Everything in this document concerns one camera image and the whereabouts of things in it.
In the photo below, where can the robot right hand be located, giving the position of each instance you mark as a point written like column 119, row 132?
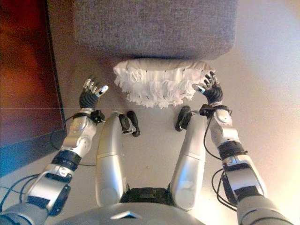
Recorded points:
column 214, row 92

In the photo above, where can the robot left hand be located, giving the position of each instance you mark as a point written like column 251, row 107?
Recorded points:
column 87, row 98

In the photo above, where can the white fringed cushion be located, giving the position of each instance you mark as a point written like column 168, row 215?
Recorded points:
column 159, row 86

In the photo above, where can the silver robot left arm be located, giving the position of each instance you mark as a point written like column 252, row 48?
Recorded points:
column 75, row 140

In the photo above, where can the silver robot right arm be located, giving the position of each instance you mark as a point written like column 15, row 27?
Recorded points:
column 243, row 173

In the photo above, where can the black robot right foot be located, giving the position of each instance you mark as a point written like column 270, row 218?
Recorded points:
column 184, row 117

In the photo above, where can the black robot foot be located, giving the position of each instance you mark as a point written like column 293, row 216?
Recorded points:
column 132, row 119
column 184, row 117

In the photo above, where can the black robot left foot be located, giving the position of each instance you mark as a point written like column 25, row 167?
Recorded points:
column 132, row 119

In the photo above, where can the reddish brown wooden table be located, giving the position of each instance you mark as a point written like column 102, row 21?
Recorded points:
column 25, row 70

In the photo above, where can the silver robot right leg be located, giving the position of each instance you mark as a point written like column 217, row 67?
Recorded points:
column 191, row 164

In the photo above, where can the grey fabric armchair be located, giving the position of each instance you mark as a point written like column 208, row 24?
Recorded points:
column 152, row 28

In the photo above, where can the grey robot torso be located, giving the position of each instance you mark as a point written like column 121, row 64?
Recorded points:
column 131, row 215

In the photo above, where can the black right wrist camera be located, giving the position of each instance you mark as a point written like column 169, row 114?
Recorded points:
column 205, row 110

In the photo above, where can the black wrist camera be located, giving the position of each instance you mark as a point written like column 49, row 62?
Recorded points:
column 205, row 110
column 98, row 116

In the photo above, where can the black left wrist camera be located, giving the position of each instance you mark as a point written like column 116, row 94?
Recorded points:
column 98, row 116

